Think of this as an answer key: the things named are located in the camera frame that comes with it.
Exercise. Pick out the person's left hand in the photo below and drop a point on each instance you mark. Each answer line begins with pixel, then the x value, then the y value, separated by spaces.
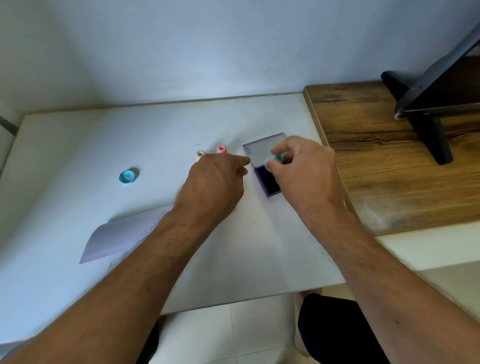
pixel 210 183

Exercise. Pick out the person's right hand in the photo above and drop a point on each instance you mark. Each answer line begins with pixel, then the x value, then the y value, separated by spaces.
pixel 311 176

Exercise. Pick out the person's right thumb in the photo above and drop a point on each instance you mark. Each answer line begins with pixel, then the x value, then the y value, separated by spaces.
pixel 276 171

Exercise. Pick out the person's left thumb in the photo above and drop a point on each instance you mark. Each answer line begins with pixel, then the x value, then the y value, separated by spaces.
pixel 242 173

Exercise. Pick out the small green round stamp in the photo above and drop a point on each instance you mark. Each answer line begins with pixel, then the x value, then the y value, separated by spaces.
pixel 270 161

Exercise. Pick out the person's left forearm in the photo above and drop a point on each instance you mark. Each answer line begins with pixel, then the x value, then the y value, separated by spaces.
pixel 123 285

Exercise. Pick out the person's right forearm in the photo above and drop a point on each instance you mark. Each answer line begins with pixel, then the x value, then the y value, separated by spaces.
pixel 378 285

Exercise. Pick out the purple ink pad box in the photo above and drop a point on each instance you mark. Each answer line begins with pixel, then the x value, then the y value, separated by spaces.
pixel 267 182

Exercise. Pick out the small pink round stamp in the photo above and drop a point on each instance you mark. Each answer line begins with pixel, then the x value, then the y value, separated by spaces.
pixel 222 149

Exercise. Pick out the blue round stamp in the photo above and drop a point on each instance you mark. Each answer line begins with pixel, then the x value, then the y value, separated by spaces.
pixel 128 177

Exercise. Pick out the white paper sheet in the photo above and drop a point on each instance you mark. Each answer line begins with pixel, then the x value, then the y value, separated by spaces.
pixel 120 238

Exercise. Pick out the black shorts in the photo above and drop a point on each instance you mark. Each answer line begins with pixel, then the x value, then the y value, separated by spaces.
pixel 330 330

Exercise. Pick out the black monitor with stand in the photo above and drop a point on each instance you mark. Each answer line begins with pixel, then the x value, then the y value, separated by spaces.
pixel 435 90

